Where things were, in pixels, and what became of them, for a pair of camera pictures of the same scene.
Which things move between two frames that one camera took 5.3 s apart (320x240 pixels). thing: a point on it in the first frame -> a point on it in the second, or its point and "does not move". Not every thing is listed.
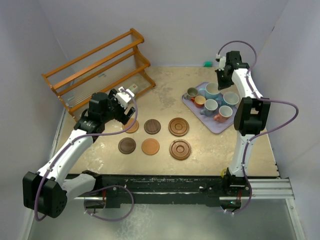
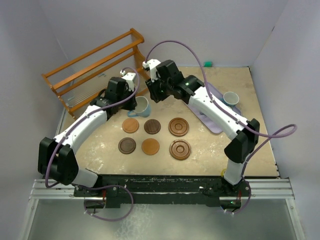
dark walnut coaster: [152, 126] does not move
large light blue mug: [212, 91] -> [143, 108]
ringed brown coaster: [180, 149] does not move
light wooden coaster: [150, 146] does not move
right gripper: [222, 85] -> [155, 94]
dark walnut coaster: [127, 145] does not move
